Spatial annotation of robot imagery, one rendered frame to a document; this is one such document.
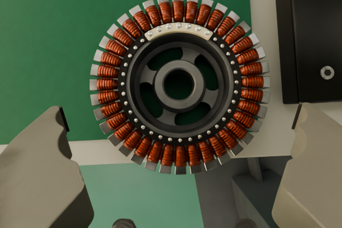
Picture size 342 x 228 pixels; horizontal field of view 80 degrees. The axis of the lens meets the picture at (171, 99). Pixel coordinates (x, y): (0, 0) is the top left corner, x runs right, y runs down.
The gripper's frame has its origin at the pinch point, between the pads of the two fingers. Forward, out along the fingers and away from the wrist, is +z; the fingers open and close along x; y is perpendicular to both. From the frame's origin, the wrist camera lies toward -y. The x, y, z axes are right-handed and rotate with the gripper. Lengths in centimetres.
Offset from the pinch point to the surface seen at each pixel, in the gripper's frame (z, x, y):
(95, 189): 50, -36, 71
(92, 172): 53, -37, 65
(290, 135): 1.7, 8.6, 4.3
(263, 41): 5.3, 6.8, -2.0
